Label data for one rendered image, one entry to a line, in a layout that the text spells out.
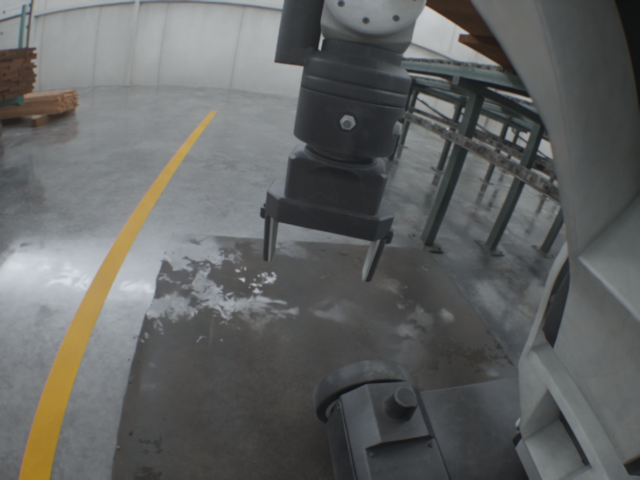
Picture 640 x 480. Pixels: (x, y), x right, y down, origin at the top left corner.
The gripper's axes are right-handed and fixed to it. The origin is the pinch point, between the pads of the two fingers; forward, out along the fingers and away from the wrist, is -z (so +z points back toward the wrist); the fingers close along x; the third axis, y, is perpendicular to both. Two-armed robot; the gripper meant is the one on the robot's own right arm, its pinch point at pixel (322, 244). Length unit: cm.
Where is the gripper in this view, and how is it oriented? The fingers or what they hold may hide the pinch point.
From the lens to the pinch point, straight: 31.8
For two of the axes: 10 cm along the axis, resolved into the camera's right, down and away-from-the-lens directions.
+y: -1.1, 5.3, -8.4
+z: 1.7, -8.2, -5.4
